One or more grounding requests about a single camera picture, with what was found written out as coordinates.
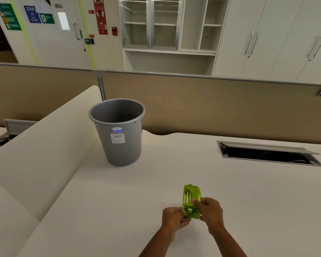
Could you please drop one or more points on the person's left hand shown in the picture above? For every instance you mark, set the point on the person's left hand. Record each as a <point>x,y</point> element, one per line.
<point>172,217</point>

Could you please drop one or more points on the person's right hand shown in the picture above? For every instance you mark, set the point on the person's right hand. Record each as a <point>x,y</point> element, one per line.
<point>211,211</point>

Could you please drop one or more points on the person's left thumb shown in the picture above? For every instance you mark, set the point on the person's left thumb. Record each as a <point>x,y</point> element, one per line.
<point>181,213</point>

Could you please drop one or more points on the person's right thumb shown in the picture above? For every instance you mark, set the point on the person's right thumb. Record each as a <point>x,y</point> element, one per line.
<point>197,204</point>

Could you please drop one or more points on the green hole punch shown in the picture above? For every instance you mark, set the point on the green hole punch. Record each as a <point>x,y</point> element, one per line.
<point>191,198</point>

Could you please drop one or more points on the person's left forearm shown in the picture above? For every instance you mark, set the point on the person's left forearm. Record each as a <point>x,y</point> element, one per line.
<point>155,244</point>

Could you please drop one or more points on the person's right forearm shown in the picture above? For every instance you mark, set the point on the person's right forearm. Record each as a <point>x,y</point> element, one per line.
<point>230,242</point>

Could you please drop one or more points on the beige partition panel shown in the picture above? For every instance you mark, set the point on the beige partition panel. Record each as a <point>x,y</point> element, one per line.
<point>216,107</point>
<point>40,93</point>

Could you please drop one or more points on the grey plastic waste bin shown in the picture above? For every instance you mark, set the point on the grey plastic waste bin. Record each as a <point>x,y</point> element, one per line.
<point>119,131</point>

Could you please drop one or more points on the white curved desk divider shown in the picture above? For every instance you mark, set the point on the white curved desk divider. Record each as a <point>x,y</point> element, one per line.
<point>40,155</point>

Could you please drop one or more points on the glass door shelf cabinet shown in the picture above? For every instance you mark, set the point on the glass door shelf cabinet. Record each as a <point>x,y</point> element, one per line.
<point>171,34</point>

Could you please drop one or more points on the white storage cabinet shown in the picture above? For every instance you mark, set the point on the white storage cabinet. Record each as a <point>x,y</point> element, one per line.
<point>275,37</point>

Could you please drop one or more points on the red fire alarm call point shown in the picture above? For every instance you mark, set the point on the red fire alarm call point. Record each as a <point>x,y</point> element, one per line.
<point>114,31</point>

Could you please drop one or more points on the green door release button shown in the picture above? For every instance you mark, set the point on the green door release button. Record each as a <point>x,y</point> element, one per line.
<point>89,41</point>

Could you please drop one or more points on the red fire notice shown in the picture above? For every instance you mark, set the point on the red fire notice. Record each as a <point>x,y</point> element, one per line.
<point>99,14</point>

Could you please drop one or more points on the white door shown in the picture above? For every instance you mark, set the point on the white door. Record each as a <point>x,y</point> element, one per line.
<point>56,29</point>

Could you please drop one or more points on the green exit sign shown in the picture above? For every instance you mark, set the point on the green exit sign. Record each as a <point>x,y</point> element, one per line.
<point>47,18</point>

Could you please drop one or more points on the green notice poster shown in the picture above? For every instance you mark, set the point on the green notice poster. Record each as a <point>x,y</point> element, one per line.
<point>8,17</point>

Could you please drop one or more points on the metal partition post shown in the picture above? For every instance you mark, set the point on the metal partition post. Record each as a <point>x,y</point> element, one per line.
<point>102,85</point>

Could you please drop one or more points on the blue wall sign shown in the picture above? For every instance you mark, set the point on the blue wall sign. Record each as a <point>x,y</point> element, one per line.
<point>32,14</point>

